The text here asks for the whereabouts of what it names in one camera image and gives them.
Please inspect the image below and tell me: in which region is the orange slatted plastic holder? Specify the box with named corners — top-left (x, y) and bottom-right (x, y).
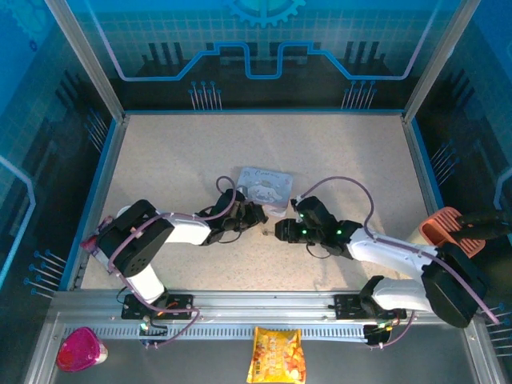
top-left (418, 206), bottom-right (487, 259)

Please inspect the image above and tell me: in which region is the cartoon dog print pouch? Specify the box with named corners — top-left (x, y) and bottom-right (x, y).
top-left (235, 166), bottom-right (296, 218)

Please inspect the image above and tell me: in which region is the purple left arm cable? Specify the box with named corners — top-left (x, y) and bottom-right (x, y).
top-left (106, 175), bottom-right (246, 349)

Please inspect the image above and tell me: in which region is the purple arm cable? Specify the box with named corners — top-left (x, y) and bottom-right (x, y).
top-left (294, 176), bottom-right (501, 350)
top-left (106, 175), bottom-right (246, 349)

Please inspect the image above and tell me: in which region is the aluminium frame post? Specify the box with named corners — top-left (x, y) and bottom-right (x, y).
top-left (402, 0), bottom-right (483, 123)
top-left (44, 0), bottom-right (130, 123)

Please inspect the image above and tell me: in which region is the blue table edge strip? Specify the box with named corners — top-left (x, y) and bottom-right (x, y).
top-left (410, 118), bottom-right (471, 291)
top-left (58, 119), bottom-right (120, 291)
top-left (124, 107), bottom-right (404, 116)

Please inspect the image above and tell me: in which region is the pink plastic object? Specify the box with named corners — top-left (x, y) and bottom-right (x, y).
top-left (79, 215), bottom-right (117, 257)

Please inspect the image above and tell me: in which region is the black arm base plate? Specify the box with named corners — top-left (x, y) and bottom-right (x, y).
top-left (334, 294), bottom-right (407, 321)
top-left (122, 294), bottom-right (194, 320)

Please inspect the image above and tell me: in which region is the slotted cable duct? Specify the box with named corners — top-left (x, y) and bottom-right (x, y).
top-left (86, 325), bottom-right (371, 342)

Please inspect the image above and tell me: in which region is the yellow snack bag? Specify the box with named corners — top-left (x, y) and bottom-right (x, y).
top-left (245, 326), bottom-right (308, 384)

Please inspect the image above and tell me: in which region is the small controller board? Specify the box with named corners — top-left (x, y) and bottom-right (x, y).
top-left (362, 319), bottom-right (401, 345)
top-left (138, 318), bottom-right (169, 335)

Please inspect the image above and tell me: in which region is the magenta triangular container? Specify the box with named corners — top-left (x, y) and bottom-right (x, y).
top-left (55, 326), bottom-right (109, 373)

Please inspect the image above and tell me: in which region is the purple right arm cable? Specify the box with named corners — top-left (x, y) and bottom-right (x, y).
top-left (294, 176), bottom-right (501, 350)

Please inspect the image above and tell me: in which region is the aluminium base beam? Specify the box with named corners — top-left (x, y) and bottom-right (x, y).
top-left (47, 290), bottom-right (481, 325)

